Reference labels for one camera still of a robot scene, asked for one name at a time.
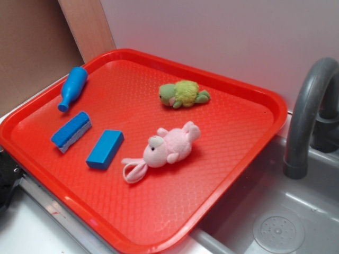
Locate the blue plastic bottle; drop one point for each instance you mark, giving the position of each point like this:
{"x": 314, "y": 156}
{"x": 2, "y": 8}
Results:
{"x": 72, "y": 87}

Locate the green plush turtle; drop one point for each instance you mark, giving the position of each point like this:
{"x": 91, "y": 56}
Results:
{"x": 183, "y": 93}

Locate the pink plush bunny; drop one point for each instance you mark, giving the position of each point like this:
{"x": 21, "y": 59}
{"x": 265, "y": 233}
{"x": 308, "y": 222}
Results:
{"x": 166, "y": 147}

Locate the wooden board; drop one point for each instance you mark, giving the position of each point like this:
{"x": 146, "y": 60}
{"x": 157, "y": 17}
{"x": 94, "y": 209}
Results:
{"x": 89, "y": 27}

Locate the red plastic tray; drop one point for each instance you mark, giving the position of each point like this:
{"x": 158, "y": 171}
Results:
{"x": 122, "y": 93}

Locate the blue rectangular block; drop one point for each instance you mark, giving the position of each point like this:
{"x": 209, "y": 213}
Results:
{"x": 105, "y": 149}

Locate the grey plastic sink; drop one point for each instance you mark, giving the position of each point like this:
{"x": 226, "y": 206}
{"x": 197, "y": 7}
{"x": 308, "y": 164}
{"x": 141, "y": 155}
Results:
{"x": 266, "y": 212}

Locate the grey toy faucet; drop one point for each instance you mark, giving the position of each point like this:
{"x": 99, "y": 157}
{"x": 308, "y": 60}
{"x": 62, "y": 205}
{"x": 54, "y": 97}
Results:
{"x": 314, "y": 122}

